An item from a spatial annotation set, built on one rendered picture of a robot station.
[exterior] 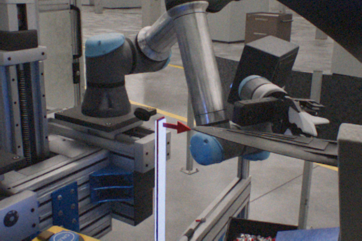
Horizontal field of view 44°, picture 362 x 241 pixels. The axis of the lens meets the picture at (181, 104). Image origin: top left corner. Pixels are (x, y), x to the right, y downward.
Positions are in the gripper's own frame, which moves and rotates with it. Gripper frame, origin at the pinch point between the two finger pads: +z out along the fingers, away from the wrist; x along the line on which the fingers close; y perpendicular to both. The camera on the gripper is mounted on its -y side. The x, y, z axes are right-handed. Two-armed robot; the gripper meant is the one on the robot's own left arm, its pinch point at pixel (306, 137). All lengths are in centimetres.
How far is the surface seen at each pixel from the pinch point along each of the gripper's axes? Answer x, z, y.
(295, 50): -7, -68, 27
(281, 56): -6, -54, 16
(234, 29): 61, -943, 278
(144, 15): 34, -685, 41
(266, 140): -0.8, 4.8, -9.2
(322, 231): 11.7, 10.3, 0.2
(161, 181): 13.2, -8.7, -22.3
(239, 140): -1.1, 6.7, -14.2
